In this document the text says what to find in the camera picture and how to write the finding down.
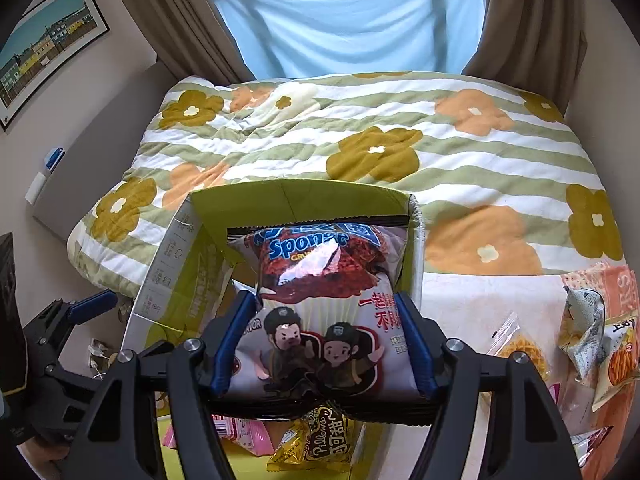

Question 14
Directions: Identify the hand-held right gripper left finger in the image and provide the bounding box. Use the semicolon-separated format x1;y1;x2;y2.
60;290;258;480

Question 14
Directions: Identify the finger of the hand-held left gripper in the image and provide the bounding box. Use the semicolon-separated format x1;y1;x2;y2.
30;289;119;361

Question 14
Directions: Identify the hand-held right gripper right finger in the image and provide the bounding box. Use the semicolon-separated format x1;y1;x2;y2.
395;290;583;480

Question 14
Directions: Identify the white brown cartoon snack bag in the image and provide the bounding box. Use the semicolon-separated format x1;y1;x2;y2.
226;222;426;401

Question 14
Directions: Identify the clear waffle snack packet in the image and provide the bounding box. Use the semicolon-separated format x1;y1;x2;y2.
482;312;553;401

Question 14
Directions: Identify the green white cardboard box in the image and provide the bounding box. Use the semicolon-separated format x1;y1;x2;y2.
120;179;426;480

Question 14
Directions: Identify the grey white packet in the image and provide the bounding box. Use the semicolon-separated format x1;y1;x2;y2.
557;285;611;381

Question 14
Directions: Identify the cheese stick snack bag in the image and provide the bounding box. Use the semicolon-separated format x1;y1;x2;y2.
592;315;640;413

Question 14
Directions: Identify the pink floral cloth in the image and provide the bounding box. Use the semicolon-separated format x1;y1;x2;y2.
422;260;640;480

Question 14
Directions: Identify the pink snack packet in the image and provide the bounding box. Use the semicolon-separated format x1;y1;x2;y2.
162;412;273;458

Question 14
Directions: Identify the yellow snack packet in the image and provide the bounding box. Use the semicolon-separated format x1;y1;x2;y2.
265;405;356;473

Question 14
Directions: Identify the silver snack packet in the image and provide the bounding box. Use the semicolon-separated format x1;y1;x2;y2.
570;427;616;467

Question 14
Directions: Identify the striped floral blanket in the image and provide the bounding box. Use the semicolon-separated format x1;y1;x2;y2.
67;72;628;301

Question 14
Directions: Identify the framed houses picture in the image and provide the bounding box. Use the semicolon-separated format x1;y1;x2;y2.
0;0;110;131

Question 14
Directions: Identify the brown curtain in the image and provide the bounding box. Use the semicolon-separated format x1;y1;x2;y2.
462;0;588;116
102;0;256;86

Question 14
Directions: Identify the light blue sheet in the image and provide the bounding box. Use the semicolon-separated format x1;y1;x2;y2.
212;0;488;81

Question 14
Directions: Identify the wall outlet with charger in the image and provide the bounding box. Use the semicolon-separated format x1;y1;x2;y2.
87;338;121;378

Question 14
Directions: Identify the white wall switch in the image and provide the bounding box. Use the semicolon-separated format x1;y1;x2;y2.
25;172;48;206

